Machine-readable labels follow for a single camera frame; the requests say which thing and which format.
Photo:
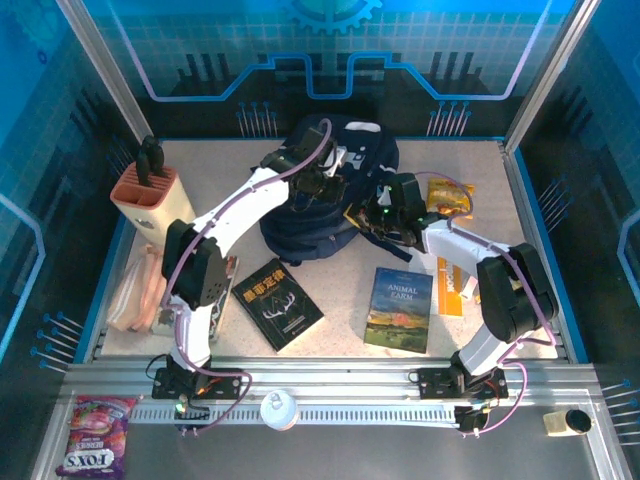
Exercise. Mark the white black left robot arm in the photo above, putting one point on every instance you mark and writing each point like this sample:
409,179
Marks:
235,210

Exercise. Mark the yellow snack bag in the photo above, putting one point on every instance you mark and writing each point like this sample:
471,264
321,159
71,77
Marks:
440,200

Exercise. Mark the black book with antlers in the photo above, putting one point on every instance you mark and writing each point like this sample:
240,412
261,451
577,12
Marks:
280,305

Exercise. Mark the Animal Farm book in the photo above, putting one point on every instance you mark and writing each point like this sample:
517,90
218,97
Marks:
400,310

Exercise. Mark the orange white notebook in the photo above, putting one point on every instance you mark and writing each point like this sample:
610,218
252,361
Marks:
447,295

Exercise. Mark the navy blue backpack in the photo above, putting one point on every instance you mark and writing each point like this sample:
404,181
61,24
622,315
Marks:
320,235

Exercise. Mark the aluminium front rail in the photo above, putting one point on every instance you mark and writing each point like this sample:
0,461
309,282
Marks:
325,380

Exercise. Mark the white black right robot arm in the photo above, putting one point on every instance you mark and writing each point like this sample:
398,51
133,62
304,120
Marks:
455,245

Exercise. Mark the black round cap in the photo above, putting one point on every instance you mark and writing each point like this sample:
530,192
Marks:
578,421

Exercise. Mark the pink white eraser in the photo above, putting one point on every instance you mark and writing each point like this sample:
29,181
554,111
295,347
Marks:
469,290

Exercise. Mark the aluminium frame post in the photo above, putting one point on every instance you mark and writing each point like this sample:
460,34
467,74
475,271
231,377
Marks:
100,65
545,75

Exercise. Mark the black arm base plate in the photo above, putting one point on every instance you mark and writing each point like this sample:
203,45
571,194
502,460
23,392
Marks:
432,382
165,387

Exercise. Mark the beige knife block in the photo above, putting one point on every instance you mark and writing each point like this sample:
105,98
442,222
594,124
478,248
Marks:
165,215

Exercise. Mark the purple Fox's candy bag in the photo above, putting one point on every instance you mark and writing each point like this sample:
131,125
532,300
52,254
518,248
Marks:
95,440

